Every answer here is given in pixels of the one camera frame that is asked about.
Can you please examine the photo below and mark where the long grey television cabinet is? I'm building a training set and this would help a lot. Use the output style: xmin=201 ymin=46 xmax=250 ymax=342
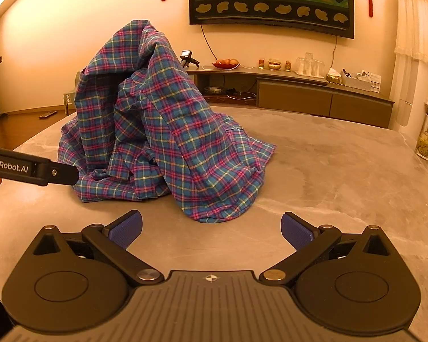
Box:
xmin=187 ymin=66 xmax=396 ymax=129

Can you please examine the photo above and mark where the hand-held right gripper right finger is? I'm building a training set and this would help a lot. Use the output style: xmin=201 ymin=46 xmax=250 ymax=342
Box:
xmin=259 ymin=211 xmax=396 ymax=286

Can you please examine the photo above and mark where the green plastic chair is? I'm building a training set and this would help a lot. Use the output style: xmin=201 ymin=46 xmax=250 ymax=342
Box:
xmin=63 ymin=71 xmax=82 ymax=116

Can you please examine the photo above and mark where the white lace curtain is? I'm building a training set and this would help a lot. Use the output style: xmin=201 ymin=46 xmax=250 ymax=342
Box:
xmin=389 ymin=0 xmax=428 ymax=129

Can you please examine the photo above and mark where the red plate of fruit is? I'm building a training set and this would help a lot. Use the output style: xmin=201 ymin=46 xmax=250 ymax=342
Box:
xmin=212 ymin=58 xmax=240 ymax=69

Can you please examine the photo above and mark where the black television cable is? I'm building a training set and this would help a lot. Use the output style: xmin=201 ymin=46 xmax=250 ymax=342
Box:
xmin=200 ymin=24 xmax=218 ymax=65

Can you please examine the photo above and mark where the wall television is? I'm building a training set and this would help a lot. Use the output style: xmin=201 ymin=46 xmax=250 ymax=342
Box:
xmin=188 ymin=0 xmax=355 ymax=39

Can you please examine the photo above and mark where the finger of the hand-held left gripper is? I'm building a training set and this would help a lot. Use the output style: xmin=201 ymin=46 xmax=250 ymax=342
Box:
xmin=46 ymin=160 xmax=80 ymax=186

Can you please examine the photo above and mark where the set of clear glass cups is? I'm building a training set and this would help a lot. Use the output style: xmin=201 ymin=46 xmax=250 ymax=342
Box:
xmin=295 ymin=53 xmax=325 ymax=77

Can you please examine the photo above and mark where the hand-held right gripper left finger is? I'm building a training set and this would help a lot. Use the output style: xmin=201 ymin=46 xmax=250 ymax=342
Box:
xmin=31 ymin=211 xmax=165 ymax=286

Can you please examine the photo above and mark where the blue pink plaid shirt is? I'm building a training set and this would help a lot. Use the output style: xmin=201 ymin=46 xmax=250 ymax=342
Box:
xmin=57 ymin=19 xmax=277 ymax=224

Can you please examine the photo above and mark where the white cardboard box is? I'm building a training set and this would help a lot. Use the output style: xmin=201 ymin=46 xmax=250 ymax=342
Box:
xmin=341 ymin=68 xmax=382 ymax=92

